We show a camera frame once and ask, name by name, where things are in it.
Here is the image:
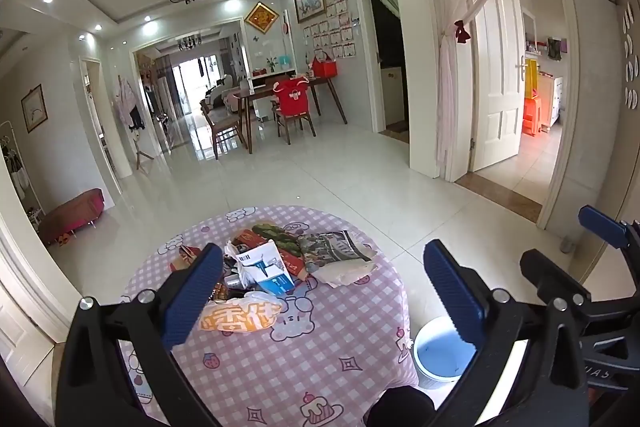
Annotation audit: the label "gold red diamond wall decoration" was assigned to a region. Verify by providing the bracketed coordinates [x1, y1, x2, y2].
[244, 1, 274, 34]

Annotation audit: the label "white panel door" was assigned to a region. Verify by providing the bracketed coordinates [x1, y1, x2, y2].
[467, 0, 527, 172]

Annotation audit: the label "pink bench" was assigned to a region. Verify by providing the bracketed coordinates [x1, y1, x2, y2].
[39, 188, 105, 245]

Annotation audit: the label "group of white wall plates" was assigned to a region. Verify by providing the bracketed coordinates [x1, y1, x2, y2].
[620, 2, 640, 108]

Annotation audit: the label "small red brown wrapper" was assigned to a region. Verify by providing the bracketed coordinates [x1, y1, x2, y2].
[170, 244, 202, 271]

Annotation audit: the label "pink checked tablecloth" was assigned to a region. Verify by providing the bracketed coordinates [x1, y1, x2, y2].
[122, 205, 421, 427]

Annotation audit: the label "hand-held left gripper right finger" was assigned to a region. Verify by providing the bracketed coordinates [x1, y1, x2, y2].
[423, 239, 591, 427]

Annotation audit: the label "white blue cardboard box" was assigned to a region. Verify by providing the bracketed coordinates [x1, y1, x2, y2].
[235, 239, 297, 297]

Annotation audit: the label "small framed wall picture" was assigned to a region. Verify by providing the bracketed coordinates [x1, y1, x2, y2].
[21, 84, 47, 134]

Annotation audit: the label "blue plastic bucket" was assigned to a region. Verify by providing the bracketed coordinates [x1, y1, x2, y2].
[412, 316, 479, 389]

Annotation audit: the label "white clothes rack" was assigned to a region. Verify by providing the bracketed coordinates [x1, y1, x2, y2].
[0, 121, 46, 228]

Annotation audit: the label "red chair cover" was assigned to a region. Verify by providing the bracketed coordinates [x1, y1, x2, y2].
[272, 77, 313, 115]

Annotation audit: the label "yellow plastic item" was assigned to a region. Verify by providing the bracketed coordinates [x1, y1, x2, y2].
[523, 58, 540, 100]

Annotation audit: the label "orange plastic stools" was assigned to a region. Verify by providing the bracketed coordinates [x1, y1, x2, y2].
[520, 96, 546, 136]

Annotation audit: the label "light sofa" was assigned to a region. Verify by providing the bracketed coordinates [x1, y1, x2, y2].
[202, 74, 246, 112]

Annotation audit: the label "white appliance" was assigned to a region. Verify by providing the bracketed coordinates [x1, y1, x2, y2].
[380, 66, 407, 128]

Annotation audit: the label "pink floral door curtain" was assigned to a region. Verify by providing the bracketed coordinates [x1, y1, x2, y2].
[422, 0, 546, 182]

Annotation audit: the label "wooden chair with cover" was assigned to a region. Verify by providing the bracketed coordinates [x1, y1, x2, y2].
[270, 77, 317, 145]

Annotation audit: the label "red checked printed wrapper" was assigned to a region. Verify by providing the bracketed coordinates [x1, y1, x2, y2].
[235, 227, 307, 282]

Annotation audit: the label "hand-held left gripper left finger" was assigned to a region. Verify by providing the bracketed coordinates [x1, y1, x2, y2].
[55, 243, 226, 427]

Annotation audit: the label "beige paper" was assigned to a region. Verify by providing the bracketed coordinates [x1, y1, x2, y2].
[312, 257, 379, 290]

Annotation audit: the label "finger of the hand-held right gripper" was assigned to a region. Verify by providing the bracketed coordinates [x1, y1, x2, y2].
[578, 205, 640, 253]
[520, 249, 594, 313]

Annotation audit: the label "orange white snack bag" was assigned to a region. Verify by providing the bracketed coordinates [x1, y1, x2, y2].
[199, 291, 287, 337]

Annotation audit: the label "white dresser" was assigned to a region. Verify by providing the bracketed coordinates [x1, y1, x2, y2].
[539, 76, 565, 132]

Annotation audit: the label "red bag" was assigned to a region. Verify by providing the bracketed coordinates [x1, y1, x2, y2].
[312, 49, 338, 78]

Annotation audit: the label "wooden dining table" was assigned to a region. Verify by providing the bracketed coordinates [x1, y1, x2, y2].
[232, 74, 348, 155]

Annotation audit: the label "group of wall certificates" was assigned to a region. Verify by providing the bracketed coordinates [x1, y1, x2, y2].
[302, 0, 358, 60]

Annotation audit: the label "bare wooden chair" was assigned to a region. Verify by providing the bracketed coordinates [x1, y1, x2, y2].
[199, 99, 248, 160]

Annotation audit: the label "grey printed paper sheet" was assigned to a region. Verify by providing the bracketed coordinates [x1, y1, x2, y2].
[297, 229, 376, 275]

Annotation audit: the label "person's dark trouser leg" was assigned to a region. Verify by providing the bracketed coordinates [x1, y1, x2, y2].
[366, 386, 438, 427]

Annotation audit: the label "coat stand with clothes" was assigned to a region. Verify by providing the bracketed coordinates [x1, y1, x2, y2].
[112, 74, 153, 172]

